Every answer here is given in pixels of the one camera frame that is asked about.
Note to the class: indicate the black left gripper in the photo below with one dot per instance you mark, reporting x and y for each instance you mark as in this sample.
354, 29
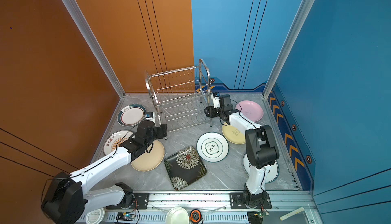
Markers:
162, 131

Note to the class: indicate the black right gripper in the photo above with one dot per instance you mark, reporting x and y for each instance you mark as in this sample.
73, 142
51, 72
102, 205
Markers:
210, 112

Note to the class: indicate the cream beige round plate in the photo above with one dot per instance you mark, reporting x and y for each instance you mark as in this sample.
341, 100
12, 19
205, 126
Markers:
150, 160

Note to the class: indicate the silver wire dish rack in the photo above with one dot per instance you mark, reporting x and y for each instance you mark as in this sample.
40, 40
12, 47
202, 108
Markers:
180, 96

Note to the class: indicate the black square floral plate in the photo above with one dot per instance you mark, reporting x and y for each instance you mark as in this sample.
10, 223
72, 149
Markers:
184, 168

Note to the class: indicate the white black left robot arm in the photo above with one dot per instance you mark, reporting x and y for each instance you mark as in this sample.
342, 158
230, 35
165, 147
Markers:
69, 196

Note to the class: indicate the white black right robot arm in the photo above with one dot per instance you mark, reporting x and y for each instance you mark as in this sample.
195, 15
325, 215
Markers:
261, 148

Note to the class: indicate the yellow round plate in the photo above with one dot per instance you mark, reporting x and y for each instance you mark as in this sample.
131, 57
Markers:
233, 135

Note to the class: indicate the pink round plate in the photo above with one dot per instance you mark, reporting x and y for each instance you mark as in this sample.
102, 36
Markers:
251, 110

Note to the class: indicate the white plate green maroon rim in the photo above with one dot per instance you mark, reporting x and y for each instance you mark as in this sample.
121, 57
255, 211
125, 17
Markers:
131, 115

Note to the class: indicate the white plate orange sunburst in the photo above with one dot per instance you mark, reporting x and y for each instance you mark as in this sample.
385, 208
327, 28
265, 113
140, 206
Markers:
115, 140

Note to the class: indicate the white plate red characters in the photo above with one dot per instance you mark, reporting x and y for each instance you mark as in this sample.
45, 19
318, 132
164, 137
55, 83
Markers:
272, 174

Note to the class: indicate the white round bowl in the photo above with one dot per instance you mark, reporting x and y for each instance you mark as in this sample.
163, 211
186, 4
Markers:
177, 215

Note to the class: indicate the orange black tape measure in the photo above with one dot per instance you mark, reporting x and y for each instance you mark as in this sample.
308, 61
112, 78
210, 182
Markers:
196, 217

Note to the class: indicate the green circuit board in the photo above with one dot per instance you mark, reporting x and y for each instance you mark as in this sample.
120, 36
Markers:
126, 218

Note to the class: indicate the white round lid with label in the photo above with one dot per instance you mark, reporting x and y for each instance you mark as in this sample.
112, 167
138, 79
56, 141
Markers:
95, 217

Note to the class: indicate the cream flat stick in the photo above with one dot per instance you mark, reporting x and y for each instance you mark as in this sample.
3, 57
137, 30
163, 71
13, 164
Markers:
292, 213

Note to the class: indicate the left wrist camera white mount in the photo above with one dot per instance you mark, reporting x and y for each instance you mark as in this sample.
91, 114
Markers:
150, 116

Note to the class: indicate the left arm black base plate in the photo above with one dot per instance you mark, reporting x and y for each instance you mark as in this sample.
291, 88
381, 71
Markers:
139, 201

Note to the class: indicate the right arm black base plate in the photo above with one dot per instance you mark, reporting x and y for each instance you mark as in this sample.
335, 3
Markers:
241, 200

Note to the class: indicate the small circuit board with wires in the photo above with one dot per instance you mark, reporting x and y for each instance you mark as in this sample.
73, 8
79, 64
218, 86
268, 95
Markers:
257, 217

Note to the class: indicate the aluminium frame rail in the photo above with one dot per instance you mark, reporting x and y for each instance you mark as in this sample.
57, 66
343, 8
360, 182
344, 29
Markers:
216, 209

